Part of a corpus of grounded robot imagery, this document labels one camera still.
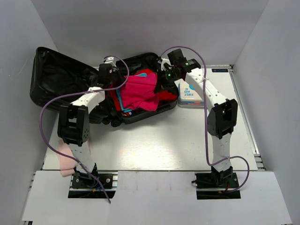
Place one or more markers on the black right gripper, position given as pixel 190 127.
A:
pixel 161 83

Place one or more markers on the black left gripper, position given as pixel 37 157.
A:
pixel 116 71

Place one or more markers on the red polo shirt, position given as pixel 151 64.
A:
pixel 164 96

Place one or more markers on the teal shirt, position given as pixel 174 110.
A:
pixel 127 110

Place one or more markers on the magenta garment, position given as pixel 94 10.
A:
pixel 138 93

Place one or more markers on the first aid tin box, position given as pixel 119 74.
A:
pixel 188 97

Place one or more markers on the pink towel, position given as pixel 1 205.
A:
pixel 67 165

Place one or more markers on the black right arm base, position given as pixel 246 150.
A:
pixel 208 187

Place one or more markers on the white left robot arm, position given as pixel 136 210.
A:
pixel 74 131

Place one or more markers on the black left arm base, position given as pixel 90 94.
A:
pixel 90 189

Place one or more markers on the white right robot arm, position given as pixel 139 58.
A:
pixel 220 113

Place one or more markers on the black hard-shell suitcase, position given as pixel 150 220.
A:
pixel 55 74

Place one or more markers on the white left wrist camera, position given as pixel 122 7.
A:
pixel 110 60

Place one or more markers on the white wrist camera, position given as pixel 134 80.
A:
pixel 164 64
pixel 110 60

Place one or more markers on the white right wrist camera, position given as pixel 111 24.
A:
pixel 164 64

